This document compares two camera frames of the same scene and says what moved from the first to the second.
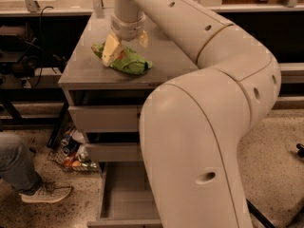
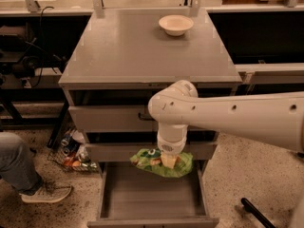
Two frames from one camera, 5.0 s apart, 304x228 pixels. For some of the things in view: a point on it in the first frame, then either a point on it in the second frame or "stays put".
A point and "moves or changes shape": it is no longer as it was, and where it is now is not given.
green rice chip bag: (125, 59) moves or changes shape
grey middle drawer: (115, 151) stays put
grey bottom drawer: (125, 199) stays put
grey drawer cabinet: (107, 105) stays put
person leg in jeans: (18, 164) stays put
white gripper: (129, 29) → (170, 146)
